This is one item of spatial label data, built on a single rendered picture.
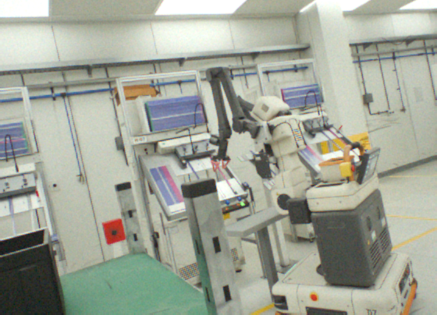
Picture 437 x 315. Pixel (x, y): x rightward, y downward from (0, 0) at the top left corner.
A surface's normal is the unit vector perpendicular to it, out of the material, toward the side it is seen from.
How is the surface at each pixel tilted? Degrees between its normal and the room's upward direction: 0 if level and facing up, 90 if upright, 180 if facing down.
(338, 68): 90
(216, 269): 90
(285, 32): 90
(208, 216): 90
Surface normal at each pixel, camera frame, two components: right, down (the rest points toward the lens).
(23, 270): 0.43, -0.07
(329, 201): -0.59, 0.14
